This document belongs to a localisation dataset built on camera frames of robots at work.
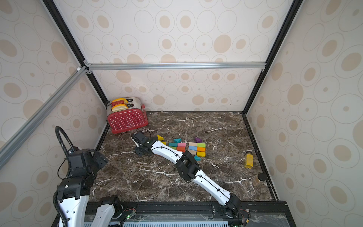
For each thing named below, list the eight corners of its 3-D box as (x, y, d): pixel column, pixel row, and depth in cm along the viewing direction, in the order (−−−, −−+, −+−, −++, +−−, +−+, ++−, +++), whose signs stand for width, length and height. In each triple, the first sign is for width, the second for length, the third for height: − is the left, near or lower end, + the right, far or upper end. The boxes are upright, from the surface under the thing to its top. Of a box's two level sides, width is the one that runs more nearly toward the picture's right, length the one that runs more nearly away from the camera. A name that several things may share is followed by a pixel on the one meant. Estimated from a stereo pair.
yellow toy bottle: (244, 167, 91) (246, 165, 88) (244, 153, 98) (246, 150, 95) (251, 169, 90) (254, 166, 87) (251, 154, 97) (253, 151, 94)
